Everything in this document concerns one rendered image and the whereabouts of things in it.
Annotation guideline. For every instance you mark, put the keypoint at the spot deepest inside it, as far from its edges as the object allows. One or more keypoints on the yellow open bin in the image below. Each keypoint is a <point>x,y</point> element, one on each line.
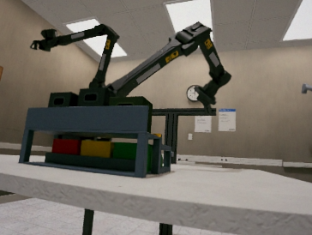
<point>98,149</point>

